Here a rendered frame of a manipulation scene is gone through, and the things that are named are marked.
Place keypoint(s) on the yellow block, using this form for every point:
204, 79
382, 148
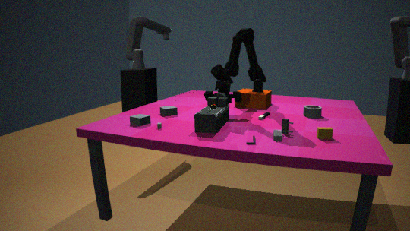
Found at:
323, 133

